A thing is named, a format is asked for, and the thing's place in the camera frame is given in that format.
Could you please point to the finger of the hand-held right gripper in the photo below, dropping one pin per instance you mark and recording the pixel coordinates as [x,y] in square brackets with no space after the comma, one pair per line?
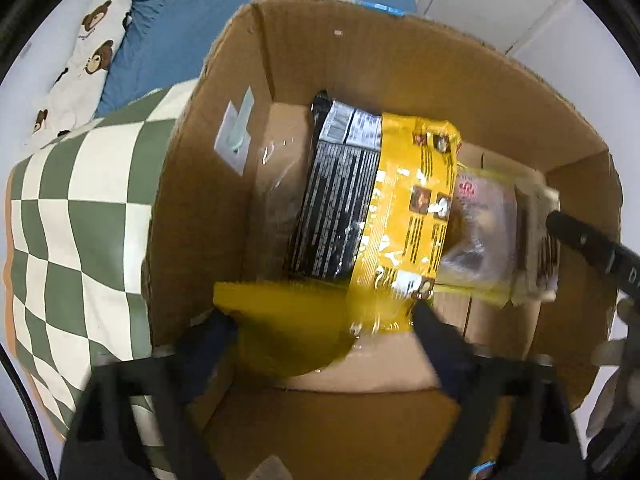
[580,240]

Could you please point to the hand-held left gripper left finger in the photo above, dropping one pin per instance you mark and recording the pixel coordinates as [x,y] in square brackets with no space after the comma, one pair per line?
[200,355]

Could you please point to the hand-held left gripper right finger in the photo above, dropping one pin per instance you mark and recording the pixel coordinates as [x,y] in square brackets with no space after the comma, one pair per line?
[440,345]

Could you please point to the clear packet with beige header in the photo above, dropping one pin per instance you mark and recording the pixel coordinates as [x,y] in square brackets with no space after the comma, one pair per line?
[480,220]

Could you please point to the yellow black snack packet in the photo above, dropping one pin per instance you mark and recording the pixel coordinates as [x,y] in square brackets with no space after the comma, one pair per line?
[400,185]

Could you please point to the cardboard box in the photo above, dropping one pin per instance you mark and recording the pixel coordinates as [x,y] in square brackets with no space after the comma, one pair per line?
[225,160]

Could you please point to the green white checkered blanket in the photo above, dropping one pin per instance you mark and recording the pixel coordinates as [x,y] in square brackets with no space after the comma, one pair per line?
[75,235]

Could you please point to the bear print pillow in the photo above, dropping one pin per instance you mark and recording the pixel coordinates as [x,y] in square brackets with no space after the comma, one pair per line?
[85,60]

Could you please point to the blue bed sheet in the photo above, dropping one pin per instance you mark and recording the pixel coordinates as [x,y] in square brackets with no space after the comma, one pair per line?
[175,35]

